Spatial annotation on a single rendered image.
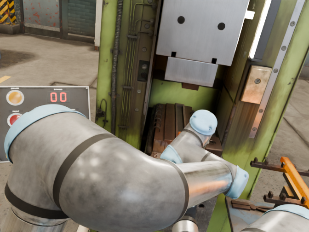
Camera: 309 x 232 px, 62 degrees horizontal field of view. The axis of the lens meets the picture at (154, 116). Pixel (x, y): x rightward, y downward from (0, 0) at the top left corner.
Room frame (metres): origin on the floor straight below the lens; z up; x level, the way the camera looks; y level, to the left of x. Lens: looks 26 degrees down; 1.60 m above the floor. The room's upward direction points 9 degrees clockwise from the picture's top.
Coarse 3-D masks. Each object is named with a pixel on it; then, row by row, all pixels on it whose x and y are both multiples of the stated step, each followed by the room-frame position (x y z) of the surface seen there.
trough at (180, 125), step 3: (177, 105) 1.42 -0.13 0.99; (180, 105) 1.42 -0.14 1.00; (177, 108) 1.39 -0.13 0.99; (180, 108) 1.40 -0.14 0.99; (177, 111) 1.35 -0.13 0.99; (180, 111) 1.35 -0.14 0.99; (177, 114) 1.31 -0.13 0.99; (180, 114) 1.32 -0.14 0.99; (177, 117) 1.27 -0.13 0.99; (180, 117) 1.28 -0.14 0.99; (183, 117) 1.25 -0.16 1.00; (177, 120) 1.24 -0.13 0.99; (180, 120) 1.24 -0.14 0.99; (183, 120) 1.23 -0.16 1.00; (177, 123) 1.20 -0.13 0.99; (180, 123) 1.20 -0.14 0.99; (183, 123) 1.20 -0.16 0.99; (177, 126) 1.14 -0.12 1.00; (180, 126) 1.17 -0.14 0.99; (183, 126) 1.17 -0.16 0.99; (180, 129) 1.14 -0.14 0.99
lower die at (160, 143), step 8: (168, 104) 1.41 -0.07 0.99; (176, 104) 1.41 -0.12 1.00; (168, 112) 1.31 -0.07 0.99; (176, 112) 1.30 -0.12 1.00; (184, 112) 1.32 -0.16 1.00; (168, 120) 1.21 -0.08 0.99; (176, 120) 1.21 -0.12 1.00; (184, 120) 1.22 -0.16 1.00; (160, 128) 1.13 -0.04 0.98; (168, 128) 1.12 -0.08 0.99; (176, 128) 1.12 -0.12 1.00; (160, 136) 1.05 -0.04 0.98; (168, 136) 1.05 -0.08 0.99; (176, 136) 1.04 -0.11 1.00; (160, 144) 1.01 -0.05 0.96; (168, 144) 1.02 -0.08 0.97; (160, 152) 1.01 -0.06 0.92
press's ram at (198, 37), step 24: (168, 0) 1.01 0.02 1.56; (192, 0) 1.02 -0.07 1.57; (216, 0) 1.02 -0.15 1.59; (240, 0) 1.02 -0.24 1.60; (168, 24) 1.01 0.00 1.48; (192, 24) 1.02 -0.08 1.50; (216, 24) 1.02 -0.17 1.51; (240, 24) 1.02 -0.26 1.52; (168, 48) 1.01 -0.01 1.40; (192, 48) 1.02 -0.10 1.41; (216, 48) 1.02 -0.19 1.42
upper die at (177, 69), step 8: (168, 64) 1.01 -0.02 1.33; (176, 64) 1.01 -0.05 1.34; (184, 64) 1.02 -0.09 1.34; (192, 64) 1.02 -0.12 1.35; (200, 64) 1.02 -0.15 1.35; (208, 64) 1.02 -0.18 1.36; (216, 64) 1.02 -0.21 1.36; (168, 72) 1.02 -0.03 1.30; (176, 72) 1.02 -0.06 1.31; (184, 72) 1.02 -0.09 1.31; (192, 72) 1.02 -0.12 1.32; (200, 72) 1.02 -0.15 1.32; (208, 72) 1.02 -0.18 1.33; (176, 80) 1.02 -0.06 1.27; (184, 80) 1.02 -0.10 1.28; (192, 80) 1.02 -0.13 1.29; (200, 80) 1.02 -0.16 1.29; (208, 80) 1.02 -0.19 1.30
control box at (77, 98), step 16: (0, 96) 0.84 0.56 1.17; (32, 96) 0.88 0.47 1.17; (48, 96) 0.90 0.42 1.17; (64, 96) 0.93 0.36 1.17; (80, 96) 0.95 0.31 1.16; (0, 112) 0.81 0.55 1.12; (16, 112) 0.83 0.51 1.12; (80, 112) 0.92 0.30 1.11; (0, 128) 0.78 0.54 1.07; (0, 144) 0.75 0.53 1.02; (0, 160) 0.73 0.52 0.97
